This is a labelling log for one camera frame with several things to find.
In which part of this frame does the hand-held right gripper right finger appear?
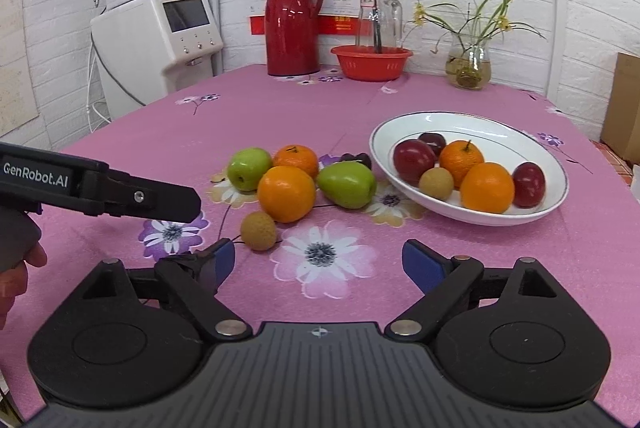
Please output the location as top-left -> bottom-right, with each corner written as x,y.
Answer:
384,239 -> 558,343

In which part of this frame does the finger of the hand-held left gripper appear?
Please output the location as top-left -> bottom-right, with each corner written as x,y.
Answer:
82,168 -> 203,224

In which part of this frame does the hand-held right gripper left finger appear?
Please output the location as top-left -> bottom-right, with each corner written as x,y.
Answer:
82,238 -> 253,343

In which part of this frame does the brown longan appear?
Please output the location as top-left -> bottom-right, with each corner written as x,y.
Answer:
240,211 -> 278,252

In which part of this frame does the brown kiwi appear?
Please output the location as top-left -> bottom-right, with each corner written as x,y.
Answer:
418,167 -> 455,202

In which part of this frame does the round green apple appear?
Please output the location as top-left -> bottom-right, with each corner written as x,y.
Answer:
227,147 -> 274,193

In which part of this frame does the large smooth orange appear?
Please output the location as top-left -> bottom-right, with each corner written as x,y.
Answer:
460,162 -> 516,214

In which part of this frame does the red apple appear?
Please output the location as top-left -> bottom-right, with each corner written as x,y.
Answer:
393,139 -> 437,186
512,162 -> 547,209

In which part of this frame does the tangerine with stem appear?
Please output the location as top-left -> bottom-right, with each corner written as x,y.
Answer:
439,139 -> 485,189

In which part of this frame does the large green apple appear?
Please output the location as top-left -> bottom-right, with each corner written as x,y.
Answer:
316,161 -> 377,209

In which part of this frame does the dark purple plum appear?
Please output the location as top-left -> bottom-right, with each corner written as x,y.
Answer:
340,152 -> 373,171
418,132 -> 447,157

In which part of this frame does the small tangerine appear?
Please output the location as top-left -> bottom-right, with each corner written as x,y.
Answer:
273,144 -> 319,179

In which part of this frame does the white plate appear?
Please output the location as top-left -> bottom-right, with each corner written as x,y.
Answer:
369,110 -> 570,227

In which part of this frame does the person's left hand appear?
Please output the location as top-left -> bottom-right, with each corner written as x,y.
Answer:
0,244 -> 48,330

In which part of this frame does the pink floral tablecloth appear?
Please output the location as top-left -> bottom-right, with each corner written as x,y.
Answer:
0,64 -> 640,424

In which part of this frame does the white machine with screen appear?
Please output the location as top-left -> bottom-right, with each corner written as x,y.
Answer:
90,0 -> 224,121

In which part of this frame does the glass vase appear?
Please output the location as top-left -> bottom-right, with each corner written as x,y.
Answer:
446,33 -> 492,91

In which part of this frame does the red plastic basin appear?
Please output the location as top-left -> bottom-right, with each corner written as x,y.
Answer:
330,45 -> 414,82

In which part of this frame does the red thermos jug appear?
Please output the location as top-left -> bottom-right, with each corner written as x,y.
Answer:
265,0 -> 327,77

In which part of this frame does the black stirrer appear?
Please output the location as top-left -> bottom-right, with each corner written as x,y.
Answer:
369,0 -> 385,54

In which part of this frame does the glass pitcher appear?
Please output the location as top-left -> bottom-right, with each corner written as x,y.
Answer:
354,0 -> 404,51

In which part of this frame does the yellow flowering plant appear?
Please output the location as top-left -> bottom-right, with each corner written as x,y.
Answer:
402,0 -> 547,59

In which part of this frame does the cardboard box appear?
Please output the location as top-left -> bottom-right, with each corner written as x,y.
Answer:
600,52 -> 640,165

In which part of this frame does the beige wall board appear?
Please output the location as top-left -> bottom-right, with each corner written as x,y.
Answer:
0,0 -> 40,136

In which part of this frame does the white wall conduit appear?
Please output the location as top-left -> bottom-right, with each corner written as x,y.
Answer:
547,0 -> 571,109

